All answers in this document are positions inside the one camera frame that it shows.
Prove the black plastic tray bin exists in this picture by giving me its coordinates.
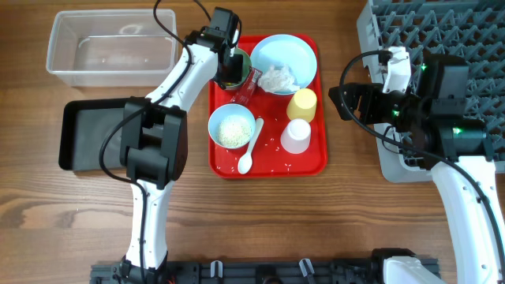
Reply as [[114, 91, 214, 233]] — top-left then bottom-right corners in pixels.
[[58, 98, 127, 171]]

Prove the green bowl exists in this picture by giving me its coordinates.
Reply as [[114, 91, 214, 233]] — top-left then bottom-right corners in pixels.
[[221, 48, 252, 91]]

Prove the red serving tray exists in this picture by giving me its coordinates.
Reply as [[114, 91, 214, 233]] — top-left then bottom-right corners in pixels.
[[208, 34, 327, 179]]

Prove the white tissue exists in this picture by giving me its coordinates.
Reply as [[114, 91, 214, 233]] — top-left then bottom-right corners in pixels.
[[258, 65, 300, 93]]

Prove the light blue bowl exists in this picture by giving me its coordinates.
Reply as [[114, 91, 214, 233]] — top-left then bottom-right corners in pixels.
[[208, 103, 256, 149]]

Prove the white rice pile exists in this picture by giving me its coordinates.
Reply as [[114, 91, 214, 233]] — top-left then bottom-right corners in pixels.
[[217, 115, 253, 148]]

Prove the yellow plastic cup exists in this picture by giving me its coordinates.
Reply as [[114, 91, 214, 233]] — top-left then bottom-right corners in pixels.
[[286, 88, 317, 122]]

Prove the red snack wrapper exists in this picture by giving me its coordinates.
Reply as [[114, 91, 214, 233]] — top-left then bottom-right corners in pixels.
[[231, 67, 263, 106]]

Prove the clear plastic bin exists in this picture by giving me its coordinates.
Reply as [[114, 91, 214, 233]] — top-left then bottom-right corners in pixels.
[[46, 9, 179, 87]]

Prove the light blue plate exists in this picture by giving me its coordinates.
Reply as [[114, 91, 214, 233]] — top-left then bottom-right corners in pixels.
[[250, 34, 317, 95]]

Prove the grey dishwasher rack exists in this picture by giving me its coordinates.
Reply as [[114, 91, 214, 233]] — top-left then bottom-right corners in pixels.
[[357, 0, 504, 174]]

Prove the white plastic cup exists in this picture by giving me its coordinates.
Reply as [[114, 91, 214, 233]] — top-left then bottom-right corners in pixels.
[[280, 118, 312, 154]]

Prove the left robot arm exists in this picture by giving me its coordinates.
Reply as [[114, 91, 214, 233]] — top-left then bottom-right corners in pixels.
[[114, 7, 242, 283]]

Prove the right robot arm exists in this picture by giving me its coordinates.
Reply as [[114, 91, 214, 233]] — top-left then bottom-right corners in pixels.
[[328, 50, 504, 283]]

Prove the white plastic spoon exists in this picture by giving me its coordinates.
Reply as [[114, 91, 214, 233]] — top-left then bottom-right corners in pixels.
[[238, 118, 264, 174]]

